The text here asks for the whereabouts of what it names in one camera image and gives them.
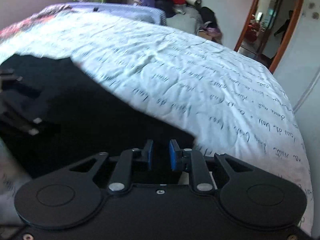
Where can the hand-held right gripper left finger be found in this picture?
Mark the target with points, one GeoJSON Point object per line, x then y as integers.
{"type": "Point", "coordinates": [149, 155]}

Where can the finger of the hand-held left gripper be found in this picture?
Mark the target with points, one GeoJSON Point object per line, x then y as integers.
{"type": "Point", "coordinates": [17, 83]}
{"type": "Point", "coordinates": [22, 123]}

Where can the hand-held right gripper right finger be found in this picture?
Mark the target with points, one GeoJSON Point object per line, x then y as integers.
{"type": "Point", "coordinates": [173, 155]}

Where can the black pants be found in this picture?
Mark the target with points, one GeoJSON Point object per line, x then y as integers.
{"type": "Point", "coordinates": [100, 120]}

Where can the floral striped bedsheet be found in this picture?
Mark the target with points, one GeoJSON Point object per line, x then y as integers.
{"type": "Point", "coordinates": [32, 20]}

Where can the white script-print quilt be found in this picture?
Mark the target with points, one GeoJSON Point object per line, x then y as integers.
{"type": "Point", "coordinates": [175, 80]}

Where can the folded light blue blanket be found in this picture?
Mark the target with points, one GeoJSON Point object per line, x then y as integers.
{"type": "Point", "coordinates": [120, 11]}

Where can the white wall pipe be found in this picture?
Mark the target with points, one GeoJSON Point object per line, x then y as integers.
{"type": "Point", "coordinates": [306, 92]}

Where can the wooden door frame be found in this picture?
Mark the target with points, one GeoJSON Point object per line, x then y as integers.
{"type": "Point", "coordinates": [290, 25]}

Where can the round wall hook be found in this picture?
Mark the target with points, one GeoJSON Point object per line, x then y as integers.
{"type": "Point", "coordinates": [315, 15]}

